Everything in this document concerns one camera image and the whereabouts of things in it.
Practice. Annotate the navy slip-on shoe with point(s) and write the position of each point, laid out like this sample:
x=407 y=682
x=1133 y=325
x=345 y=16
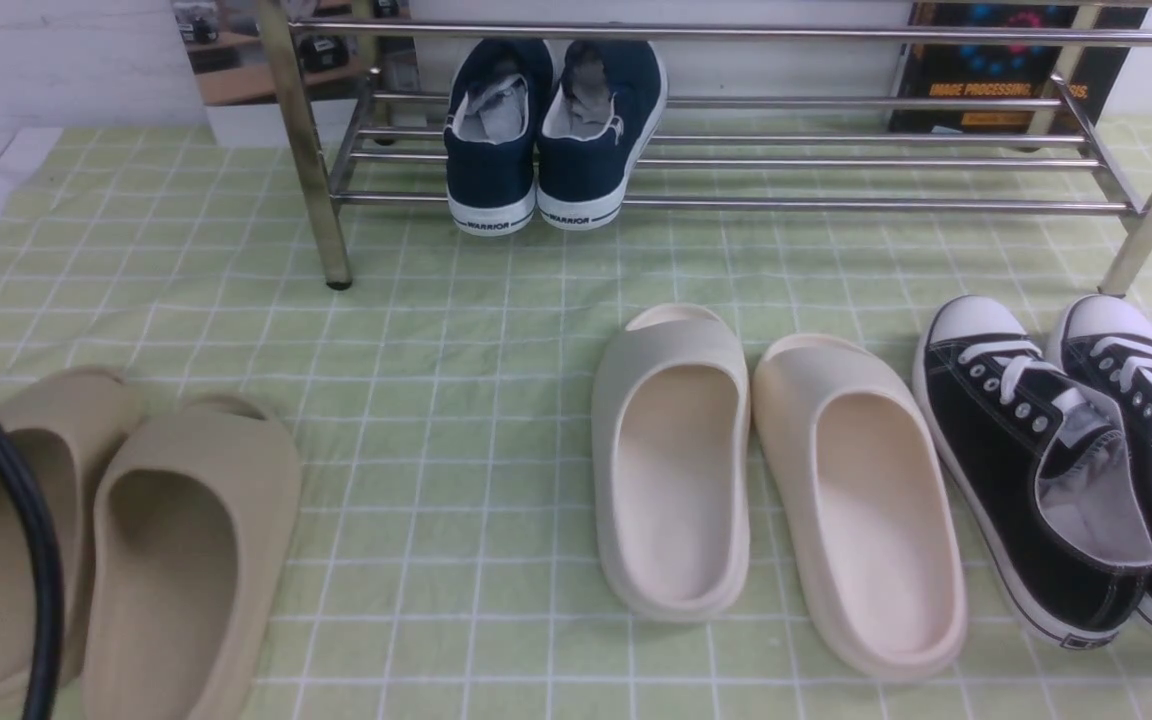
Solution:
x=498 y=97
x=608 y=103

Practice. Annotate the metal shoe rack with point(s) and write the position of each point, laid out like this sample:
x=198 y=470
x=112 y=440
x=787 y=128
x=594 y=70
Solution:
x=1060 y=136

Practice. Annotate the cream slipper left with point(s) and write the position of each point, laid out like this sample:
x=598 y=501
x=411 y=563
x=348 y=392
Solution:
x=670 y=424

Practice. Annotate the cream slipper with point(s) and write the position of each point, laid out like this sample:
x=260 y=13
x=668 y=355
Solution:
x=670 y=424
x=867 y=508

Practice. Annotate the green checkered tablecloth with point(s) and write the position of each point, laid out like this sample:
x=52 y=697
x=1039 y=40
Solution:
x=444 y=564

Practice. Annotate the cream slipper right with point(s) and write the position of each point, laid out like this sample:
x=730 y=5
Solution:
x=867 y=508

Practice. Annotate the tan slipper right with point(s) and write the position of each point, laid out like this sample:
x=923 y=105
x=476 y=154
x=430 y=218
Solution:
x=191 y=525

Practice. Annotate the tan slipper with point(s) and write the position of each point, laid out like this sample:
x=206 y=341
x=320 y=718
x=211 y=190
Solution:
x=67 y=427
x=191 y=525

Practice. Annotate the black image processing book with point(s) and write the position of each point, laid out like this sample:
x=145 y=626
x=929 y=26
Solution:
x=983 y=71

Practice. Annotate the wooden furniture in background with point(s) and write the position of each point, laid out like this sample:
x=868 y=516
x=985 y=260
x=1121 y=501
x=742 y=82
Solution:
x=222 y=40

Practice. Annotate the black canvas sneaker left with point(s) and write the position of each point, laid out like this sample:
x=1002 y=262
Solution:
x=1043 y=463

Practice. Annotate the tan slipper left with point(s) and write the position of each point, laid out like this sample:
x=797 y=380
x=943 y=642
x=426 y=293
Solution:
x=67 y=427

